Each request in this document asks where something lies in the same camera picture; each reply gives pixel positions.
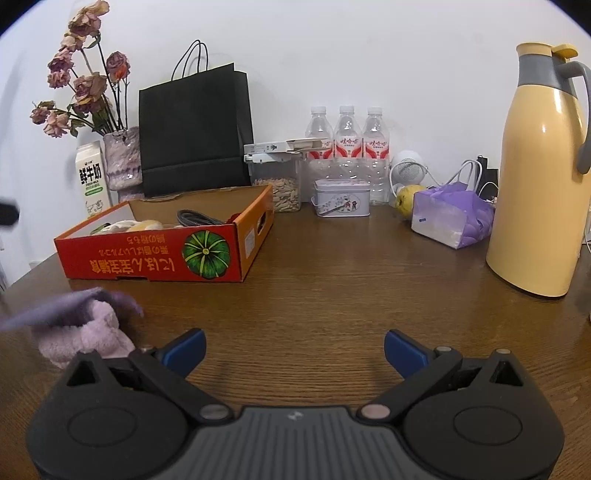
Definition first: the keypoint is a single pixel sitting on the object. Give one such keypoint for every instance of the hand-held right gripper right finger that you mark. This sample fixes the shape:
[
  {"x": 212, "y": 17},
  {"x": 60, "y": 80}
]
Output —
[{"x": 404, "y": 350}]

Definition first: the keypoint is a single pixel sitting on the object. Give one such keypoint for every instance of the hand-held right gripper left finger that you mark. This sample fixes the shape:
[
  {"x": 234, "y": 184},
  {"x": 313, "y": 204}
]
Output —
[{"x": 187, "y": 348}]

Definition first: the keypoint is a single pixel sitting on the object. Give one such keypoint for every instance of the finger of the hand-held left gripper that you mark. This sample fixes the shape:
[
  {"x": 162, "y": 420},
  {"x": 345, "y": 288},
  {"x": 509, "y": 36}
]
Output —
[{"x": 7, "y": 212}]

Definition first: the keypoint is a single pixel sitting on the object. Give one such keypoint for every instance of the purple fluffy cloth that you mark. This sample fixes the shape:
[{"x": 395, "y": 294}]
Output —
[{"x": 92, "y": 334}]

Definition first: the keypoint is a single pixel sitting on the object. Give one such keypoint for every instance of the red cardboard box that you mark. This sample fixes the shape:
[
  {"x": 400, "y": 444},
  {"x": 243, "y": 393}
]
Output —
[{"x": 138, "y": 261}]

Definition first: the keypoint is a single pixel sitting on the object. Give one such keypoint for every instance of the purple woven pouch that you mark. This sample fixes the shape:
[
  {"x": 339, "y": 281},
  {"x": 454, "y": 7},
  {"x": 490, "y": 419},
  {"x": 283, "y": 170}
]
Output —
[{"x": 55, "y": 302}]

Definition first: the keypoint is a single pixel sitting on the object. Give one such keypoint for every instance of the white cloth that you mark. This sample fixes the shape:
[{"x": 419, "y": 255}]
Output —
[{"x": 115, "y": 227}]

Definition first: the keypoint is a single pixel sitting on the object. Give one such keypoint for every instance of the red rose flower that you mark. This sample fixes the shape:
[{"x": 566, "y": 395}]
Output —
[{"x": 233, "y": 217}]

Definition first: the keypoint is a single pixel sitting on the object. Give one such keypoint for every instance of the white green milk carton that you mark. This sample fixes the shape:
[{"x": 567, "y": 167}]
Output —
[{"x": 92, "y": 180}]

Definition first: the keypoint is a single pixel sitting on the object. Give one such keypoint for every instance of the purple white vase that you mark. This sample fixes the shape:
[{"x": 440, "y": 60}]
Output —
[{"x": 121, "y": 159}]

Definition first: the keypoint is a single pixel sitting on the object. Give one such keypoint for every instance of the purple tissue pack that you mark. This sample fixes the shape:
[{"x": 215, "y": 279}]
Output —
[{"x": 443, "y": 217}]

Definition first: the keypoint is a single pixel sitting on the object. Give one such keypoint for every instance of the dried pink rose bouquet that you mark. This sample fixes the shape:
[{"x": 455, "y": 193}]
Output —
[{"x": 87, "y": 87}]

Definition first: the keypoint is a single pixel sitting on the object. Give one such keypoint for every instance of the yellow green pear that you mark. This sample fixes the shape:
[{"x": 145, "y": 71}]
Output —
[{"x": 406, "y": 198}]

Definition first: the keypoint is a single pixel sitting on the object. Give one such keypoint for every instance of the printed tin box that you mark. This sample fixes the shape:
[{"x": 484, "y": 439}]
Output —
[{"x": 341, "y": 198}]

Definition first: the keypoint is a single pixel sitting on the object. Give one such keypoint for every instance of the small white fan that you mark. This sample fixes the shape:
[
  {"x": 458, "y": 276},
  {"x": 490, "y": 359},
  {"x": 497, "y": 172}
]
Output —
[{"x": 408, "y": 168}]

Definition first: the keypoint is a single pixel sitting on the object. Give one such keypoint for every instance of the clear seed container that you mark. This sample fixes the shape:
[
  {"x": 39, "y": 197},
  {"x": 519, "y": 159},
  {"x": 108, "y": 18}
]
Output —
[{"x": 281, "y": 189}]

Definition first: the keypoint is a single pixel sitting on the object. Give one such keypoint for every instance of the black charger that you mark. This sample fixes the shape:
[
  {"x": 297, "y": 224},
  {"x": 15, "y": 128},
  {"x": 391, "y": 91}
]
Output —
[{"x": 489, "y": 180}]

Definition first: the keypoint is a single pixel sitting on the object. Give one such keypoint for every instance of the black paper bag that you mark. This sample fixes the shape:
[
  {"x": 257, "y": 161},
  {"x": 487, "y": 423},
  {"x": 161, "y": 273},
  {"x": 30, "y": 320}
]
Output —
[{"x": 194, "y": 134}]

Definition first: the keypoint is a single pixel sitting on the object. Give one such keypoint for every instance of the yellow thermos jug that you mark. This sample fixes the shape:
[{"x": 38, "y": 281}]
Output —
[{"x": 531, "y": 184}]

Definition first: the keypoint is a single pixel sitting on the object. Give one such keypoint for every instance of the flat white box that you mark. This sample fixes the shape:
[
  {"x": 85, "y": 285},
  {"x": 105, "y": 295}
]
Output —
[{"x": 268, "y": 148}]

